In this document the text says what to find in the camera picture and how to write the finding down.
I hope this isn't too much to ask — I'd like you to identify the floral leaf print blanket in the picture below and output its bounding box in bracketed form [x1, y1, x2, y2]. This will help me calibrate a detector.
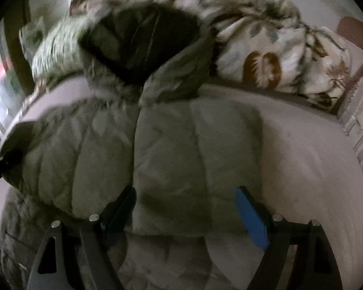
[133, 0, 351, 110]

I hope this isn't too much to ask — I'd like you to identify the brown folded garment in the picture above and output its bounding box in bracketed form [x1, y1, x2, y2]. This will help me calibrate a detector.
[69, 0, 104, 16]

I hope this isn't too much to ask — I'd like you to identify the brown wooden headboard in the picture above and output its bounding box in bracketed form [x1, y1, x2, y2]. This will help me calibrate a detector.
[337, 16, 363, 51]

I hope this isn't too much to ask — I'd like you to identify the window with stained glass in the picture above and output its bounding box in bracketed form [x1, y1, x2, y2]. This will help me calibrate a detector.
[0, 28, 26, 136]

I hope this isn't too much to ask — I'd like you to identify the beige crumpled cloth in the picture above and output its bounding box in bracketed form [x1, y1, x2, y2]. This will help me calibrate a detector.
[21, 78, 54, 112]

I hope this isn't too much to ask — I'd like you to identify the olive quilted hooded jacket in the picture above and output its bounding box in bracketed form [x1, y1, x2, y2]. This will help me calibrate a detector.
[0, 0, 263, 289]

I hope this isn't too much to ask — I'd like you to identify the pink bed sheet mattress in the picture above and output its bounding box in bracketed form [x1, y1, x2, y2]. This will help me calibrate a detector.
[0, 76, 363, 289]

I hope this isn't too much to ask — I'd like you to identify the green white patterned pillow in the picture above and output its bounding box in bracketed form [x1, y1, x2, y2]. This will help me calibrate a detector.
[31, 15, 90, 79]

